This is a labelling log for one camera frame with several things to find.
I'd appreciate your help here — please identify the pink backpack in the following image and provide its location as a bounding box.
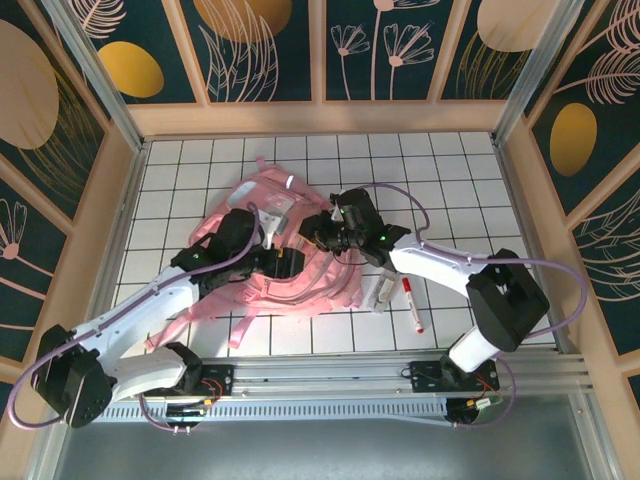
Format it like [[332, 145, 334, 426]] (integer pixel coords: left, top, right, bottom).
[[144, 157, 364, 351]]

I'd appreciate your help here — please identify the small clear stationery package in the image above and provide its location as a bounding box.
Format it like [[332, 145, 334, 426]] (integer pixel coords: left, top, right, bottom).
[[363, 272, 399, 315]]

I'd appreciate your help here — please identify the red and white marker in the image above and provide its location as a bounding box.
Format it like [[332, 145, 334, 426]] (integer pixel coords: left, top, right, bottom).
[[401, 277, 426, 335]]

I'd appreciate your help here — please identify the small electronics board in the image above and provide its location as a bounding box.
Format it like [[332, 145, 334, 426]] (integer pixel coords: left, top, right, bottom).
[[447, 397, 501, 429], [164, 397, 221, 426]]

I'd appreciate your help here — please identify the grey metal sheet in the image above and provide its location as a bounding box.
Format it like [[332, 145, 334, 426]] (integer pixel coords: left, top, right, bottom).
[[29, 419, 616, 480]]

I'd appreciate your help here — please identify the aluminium table side rail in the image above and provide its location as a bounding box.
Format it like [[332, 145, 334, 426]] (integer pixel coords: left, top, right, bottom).
[[74, 139, 149, 362], [493, 134, 574, 354]]

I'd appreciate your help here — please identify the aluminium mounting rail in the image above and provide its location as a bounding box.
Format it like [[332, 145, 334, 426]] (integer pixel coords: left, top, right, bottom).
[[47, 352, 594, 404]]

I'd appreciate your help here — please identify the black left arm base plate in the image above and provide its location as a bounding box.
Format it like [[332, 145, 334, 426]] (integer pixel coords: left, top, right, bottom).
[[184, 363, 235, 399]]

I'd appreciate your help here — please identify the slotted grey cable duct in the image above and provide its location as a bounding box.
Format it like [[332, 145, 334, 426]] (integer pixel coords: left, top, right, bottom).
[[94, 402, 454, 425]]

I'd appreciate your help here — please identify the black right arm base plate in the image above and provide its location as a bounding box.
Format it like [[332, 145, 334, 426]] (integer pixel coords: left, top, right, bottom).
[[409, 360, 501, 394]]

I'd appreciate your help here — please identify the aluminium corner post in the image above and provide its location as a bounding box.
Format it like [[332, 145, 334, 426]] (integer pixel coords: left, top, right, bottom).
[[491, 0, 597, 146], [42, 0, 147, 151]]

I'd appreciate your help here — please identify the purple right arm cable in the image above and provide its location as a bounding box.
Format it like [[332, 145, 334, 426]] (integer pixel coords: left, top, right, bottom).
[[357, 183, 589, 431]]

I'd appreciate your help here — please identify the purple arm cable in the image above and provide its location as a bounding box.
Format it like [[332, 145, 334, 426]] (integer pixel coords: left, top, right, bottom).
[[357, 183, 589, 431], [8, 209, 264, 436]]

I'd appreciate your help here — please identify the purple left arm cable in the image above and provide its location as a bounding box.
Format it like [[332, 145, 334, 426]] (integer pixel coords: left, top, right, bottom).
[[8, 209, 264, 436]]

